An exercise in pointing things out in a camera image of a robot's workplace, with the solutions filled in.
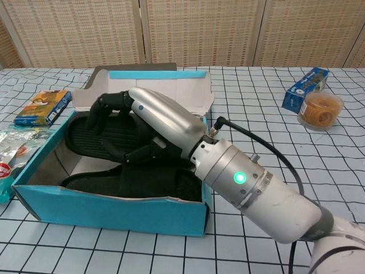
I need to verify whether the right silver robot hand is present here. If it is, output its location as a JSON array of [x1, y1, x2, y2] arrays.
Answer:
[[87, 87, 206, 165]]

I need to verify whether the black slide sandal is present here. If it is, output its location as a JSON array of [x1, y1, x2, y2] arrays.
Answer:
[[67, 111, 189, 169], [61, 167, 204, 203]]

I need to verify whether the teal cardboard shoe box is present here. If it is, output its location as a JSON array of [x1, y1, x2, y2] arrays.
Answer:
[[11, 70, 214, 238]]

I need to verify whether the long blue carton box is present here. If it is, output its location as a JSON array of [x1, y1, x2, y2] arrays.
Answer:
[[281, 67, 330, 112]]

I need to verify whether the orange and blue snack box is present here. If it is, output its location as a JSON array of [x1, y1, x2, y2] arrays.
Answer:
[[13, 90, 72, 128]]

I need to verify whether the woven folding screen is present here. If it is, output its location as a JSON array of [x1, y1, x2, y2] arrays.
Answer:
[[0, 0, 365, 69]]

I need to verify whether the white black-grid tablecloth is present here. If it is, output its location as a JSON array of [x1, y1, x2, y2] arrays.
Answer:
[[0, 66, 365, 274]]

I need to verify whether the clear tub of rubber bands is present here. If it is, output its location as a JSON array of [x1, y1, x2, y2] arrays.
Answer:
[[297, 91, 344, 132]]

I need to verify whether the silver and teal snack bag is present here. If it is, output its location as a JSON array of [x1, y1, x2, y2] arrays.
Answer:
[[0, 127, 55, 204]]

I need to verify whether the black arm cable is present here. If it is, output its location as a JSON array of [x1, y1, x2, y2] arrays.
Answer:
[[209, 116, 313, 274]]

